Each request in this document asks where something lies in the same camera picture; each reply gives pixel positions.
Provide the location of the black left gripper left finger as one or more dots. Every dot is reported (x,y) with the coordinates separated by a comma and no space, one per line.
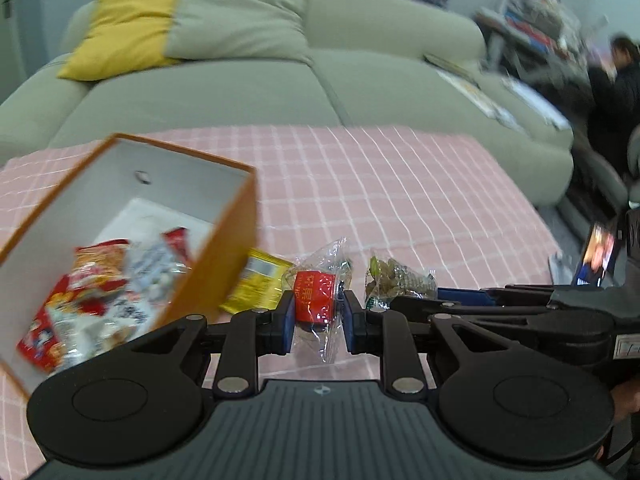
(249,335)

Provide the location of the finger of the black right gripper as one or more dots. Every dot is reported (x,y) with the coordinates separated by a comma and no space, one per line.
(511,295)
(422,310)

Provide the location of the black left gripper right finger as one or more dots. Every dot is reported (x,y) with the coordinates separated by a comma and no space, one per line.
(387,335)

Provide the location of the clear bag green candies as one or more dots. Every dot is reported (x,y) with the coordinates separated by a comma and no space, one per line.
(389,279)

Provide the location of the clear bag red label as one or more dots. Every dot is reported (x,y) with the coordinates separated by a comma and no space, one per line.
(318,282)

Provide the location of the white black-text snack packet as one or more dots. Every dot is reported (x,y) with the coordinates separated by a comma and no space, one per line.
(153,272)

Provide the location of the red cartoon snack packet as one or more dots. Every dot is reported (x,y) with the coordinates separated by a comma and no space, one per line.
(43,343)

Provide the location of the yellow snack packet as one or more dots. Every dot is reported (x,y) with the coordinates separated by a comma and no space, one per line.
(259,285)

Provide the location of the orange cardboard box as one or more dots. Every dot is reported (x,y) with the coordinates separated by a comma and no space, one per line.
(133,188)

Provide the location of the white papers on sofa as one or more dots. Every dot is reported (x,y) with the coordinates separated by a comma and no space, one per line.
(536,102)

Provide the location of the magazine on sofa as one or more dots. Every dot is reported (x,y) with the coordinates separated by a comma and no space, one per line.
(481,100)

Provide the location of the person in black clothes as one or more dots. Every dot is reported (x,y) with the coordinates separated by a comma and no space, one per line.
(615,108)

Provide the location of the dark book on sofa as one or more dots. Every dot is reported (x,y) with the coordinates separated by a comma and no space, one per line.
(448,67)

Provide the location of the beige fabric sofa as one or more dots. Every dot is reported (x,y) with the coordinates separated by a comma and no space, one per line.
(365,69)

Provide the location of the cluttered desk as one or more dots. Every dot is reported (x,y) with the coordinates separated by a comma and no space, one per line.
(540,42)

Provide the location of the beige cushion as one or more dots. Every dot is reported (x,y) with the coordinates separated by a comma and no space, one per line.
(233,29)

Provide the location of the yellow cushion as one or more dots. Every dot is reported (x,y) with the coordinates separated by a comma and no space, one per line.
(125,36)

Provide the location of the white door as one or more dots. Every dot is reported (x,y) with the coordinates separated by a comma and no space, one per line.
(23,49)

